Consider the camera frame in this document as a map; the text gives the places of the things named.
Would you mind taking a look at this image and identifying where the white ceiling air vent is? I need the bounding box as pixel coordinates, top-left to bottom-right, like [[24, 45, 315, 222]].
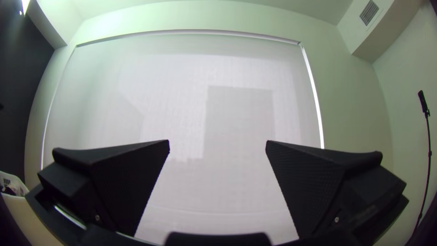
[[358, 0, 380, 27]]

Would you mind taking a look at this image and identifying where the white laundry basket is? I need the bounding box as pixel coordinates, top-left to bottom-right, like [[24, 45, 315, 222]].
[[0, 170, 64, 246]]

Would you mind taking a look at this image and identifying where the white window blind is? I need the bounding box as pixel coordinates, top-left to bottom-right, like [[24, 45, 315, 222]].
[[41, 30, 325, 246]]

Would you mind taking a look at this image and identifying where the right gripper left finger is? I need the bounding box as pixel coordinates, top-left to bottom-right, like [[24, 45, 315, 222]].
[[36, 139, 171, 237]]

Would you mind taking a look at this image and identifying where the thin black pole stand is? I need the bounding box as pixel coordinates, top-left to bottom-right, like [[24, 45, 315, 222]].
[[413, 90, 432, 236]]

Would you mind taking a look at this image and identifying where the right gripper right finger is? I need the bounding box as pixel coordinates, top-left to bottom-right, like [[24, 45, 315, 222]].
[[265, 140, 407, 239]]

